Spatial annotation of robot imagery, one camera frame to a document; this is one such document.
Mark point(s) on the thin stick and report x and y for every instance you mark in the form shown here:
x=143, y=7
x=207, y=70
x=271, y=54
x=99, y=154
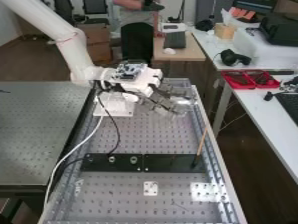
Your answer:
x=199, y=146

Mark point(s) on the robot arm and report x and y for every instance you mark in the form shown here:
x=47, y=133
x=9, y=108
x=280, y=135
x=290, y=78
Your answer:
x=66, y=36

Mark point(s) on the wooden desk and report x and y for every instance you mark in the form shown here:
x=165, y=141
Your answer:
x=179, y=53

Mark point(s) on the black keyboard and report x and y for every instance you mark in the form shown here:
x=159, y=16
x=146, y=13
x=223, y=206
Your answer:
x=288, y=106

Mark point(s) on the small silver square plate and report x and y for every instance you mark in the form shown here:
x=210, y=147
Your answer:
x=150, y=188

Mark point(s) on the person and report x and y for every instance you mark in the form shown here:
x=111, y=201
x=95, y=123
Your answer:
x=137, y=30

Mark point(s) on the small white box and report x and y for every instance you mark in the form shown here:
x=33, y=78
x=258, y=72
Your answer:
x=114, y=105

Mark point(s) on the white computer mouse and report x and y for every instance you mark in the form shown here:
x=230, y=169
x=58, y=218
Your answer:
x=169, y=51

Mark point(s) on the black headset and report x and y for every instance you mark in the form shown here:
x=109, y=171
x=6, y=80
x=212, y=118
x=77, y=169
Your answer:
x=232, y=57

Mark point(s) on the silver ball bearing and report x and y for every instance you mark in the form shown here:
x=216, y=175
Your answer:
x=111, y=159

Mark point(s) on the cardboard box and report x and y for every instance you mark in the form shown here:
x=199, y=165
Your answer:
x=95, y=41

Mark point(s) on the black plate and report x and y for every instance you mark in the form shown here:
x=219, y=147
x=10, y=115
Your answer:
x=143, y=163

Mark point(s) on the dark grey five-finger robot hand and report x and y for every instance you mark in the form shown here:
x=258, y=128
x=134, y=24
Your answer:
x=137, y=81

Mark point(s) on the red tray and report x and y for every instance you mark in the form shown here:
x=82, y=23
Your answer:
x=263, y=78
x=238, y=80

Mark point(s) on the dark grey keyboard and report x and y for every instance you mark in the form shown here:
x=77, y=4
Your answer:
x=174, y=39

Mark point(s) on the clear box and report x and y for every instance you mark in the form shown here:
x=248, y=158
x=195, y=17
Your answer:
x=146, y=200

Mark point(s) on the black equipment case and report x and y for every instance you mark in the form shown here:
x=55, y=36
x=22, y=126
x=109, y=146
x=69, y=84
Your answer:
x=279, y=30

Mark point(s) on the metal nut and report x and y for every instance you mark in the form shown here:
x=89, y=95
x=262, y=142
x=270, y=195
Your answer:
x=133, y=160

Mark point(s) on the white desk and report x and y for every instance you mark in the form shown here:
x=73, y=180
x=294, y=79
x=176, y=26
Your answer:
x=266, y=100

